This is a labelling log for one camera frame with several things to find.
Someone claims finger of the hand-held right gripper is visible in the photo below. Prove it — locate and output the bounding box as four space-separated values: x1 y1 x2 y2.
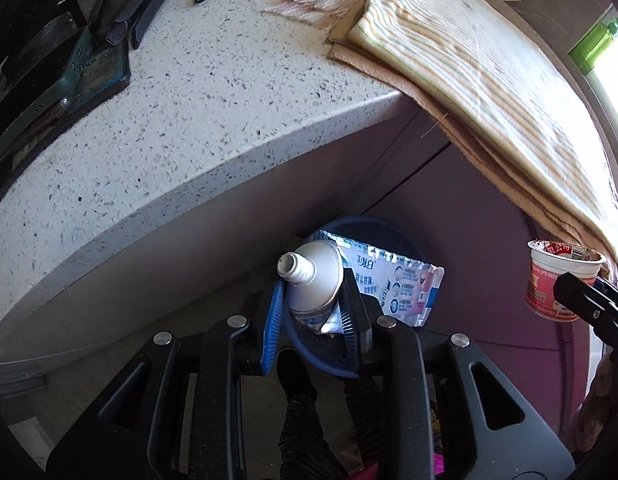
553 271 618 334
593 274 618 306

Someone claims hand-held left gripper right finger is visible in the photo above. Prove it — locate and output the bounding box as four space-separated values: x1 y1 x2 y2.
338 269 576 480

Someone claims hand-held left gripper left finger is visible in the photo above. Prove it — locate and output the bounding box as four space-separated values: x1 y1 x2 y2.
45 277 288 480

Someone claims red white yogurt cup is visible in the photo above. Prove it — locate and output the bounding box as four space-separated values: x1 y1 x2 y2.
525 239 607 323

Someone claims blue plastic mesh bin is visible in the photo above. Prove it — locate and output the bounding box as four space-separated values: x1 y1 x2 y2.
284 216 424 378

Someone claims blue white toothpaste tube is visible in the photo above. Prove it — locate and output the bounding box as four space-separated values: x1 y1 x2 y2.
278 227 446 336

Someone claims person's right forearm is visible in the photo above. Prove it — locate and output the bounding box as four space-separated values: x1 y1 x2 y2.
569 342 618 456

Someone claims person's black pants leg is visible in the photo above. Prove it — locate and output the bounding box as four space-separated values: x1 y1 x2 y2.
276 347 386 480

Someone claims beige towel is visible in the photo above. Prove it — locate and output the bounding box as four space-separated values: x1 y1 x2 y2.
328 42 618 281

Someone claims green soap bottle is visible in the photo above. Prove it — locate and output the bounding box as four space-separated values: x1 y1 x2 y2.
569 17 618 68

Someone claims striped towel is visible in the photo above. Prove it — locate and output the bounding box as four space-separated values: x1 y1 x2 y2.
346 0 618 271

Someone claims black folded stand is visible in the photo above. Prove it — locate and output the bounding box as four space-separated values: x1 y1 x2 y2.
86 0 190 51

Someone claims white window frame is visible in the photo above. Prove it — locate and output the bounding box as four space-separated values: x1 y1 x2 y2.
586 25 618 171

